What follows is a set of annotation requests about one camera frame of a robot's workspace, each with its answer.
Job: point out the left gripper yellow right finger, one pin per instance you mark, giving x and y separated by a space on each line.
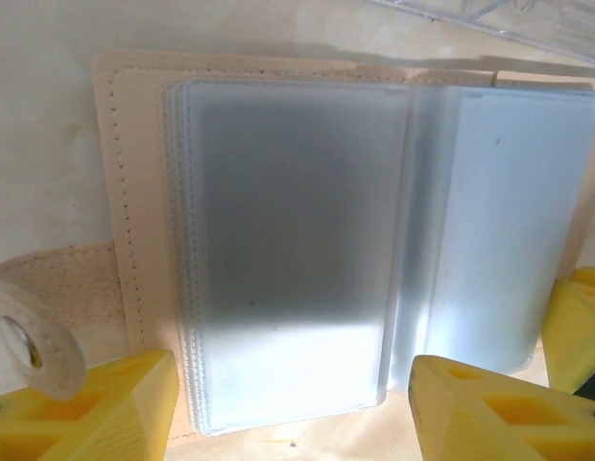
494 422

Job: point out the dark plastic card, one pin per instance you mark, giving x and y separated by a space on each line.
297 230

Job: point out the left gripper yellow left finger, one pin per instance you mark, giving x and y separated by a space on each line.
110 422

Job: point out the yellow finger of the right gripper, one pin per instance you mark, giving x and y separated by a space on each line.
576 336

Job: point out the grey card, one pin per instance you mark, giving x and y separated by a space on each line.
144 144

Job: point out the clear acrylic organizer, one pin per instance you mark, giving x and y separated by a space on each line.
518 19

